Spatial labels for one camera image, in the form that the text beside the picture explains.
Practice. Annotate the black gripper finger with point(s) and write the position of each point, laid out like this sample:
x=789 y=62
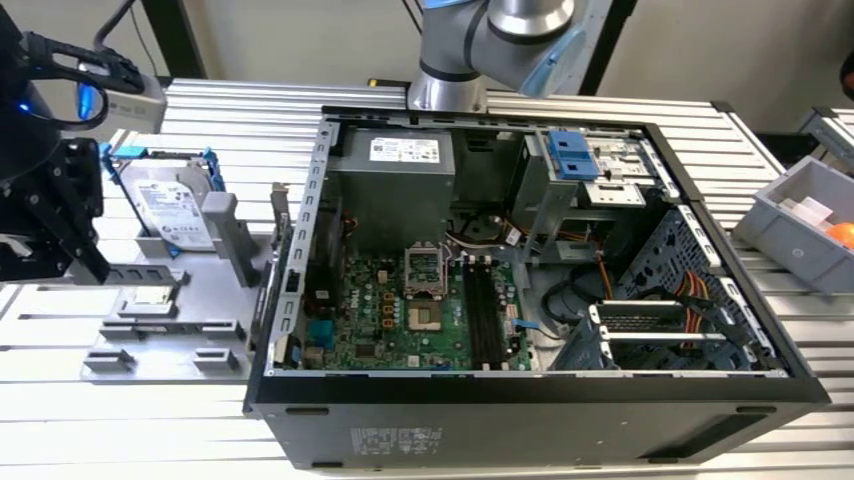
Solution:
x=76 y=200
x=34 y=265

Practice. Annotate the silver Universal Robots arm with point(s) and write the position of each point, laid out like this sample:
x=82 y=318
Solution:
x=527 y=20

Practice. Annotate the hard disk in blue carrier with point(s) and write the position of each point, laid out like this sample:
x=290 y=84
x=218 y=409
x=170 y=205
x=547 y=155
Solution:
x=167 y=205

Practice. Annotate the silver CPU chip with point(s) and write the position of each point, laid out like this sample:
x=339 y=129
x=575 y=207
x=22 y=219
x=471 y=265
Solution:
x=154 y=297

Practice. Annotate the grey plastic parts rack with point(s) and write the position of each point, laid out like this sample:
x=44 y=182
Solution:
x=200 y=300

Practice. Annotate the green graphics card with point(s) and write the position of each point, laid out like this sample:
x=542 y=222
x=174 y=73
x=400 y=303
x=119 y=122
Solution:
x=280 y=210

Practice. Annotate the grey power supply unit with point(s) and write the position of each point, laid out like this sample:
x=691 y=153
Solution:
x=394 y=200

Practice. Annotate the green motherboard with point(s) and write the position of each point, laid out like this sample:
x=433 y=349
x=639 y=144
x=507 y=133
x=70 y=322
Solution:
x=374 y=320

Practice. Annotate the CPU socket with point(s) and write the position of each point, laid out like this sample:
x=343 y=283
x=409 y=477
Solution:
x=425 y=316

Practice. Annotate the black round cooler fan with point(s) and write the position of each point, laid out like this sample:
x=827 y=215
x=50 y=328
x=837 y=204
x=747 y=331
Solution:
x=481 y=231

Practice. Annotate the open black PC case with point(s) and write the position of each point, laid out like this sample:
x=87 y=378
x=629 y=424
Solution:
x=467 y=435

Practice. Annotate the blue plastic drive latch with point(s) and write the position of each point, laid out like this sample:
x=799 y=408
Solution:
x=570 y=155

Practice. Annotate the grey metal disk bay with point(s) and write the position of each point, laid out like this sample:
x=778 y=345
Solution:
x=641 y=312

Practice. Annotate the grey plastic bin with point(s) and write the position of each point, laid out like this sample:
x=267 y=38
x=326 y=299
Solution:
x=794 y=250

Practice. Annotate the small white box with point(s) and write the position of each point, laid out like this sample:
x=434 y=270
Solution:
x=807 y=210

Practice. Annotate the aluminium slat side table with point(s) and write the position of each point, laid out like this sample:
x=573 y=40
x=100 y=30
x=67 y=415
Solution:
x=837 y=127

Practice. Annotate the orange ball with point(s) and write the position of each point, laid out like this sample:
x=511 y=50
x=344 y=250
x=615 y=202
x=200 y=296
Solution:
x=844 y=235

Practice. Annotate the seated person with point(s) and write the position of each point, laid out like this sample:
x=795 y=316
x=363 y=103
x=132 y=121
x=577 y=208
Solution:
x=849 y=82

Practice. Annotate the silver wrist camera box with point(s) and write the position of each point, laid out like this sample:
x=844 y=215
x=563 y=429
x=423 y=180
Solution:
x=140 y=107

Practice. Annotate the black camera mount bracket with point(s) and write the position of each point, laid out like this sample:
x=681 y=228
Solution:
x=74 y=49

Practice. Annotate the black frame post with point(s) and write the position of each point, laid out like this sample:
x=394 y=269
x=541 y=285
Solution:
x=610 y=50
x=179 y=45

